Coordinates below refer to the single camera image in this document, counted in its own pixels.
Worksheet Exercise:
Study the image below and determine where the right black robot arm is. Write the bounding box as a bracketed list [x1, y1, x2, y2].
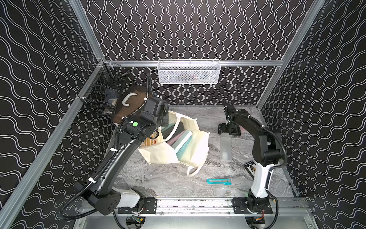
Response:
[218, 105, 287, 211]

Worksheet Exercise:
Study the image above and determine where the black card with brown items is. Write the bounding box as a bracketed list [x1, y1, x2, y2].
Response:
[244, 160, 256, 179]

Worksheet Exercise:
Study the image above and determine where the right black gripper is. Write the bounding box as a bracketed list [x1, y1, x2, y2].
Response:
[218, 122, 240, 135]

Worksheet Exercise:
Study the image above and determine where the white wire mesh basket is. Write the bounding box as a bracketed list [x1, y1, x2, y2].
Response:
[157, 59, 221, 85]

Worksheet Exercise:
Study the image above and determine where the teal utility knife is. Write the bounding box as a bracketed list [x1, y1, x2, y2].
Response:
[206, 178, 232, 186]

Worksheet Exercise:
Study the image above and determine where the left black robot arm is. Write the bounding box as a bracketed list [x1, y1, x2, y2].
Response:
[57, 75, 169, 220]

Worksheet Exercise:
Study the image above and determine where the pink pencil case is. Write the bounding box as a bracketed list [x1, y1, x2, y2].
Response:
[240, 126, 249, 135]

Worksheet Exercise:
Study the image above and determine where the translucent clear pencil case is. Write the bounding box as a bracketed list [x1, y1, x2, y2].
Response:
[220, 133, 232, 162]

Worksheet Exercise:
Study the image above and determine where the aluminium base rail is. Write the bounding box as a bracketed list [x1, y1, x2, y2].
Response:
[81, 197, 311, 215]

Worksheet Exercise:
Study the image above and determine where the black wire basket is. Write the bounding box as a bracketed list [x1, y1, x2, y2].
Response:
[82, 64, 131, 116]

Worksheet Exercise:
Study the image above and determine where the cream canvas tote bag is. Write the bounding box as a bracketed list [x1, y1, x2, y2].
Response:
[138, 111, 210, 177]

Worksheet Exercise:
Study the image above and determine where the brown lidded storage box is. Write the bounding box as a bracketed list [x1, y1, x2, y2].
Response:
[111, 85, 147, 126]

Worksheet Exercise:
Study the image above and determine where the teal white book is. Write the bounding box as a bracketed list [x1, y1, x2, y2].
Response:
[166, 122, 193, 160]

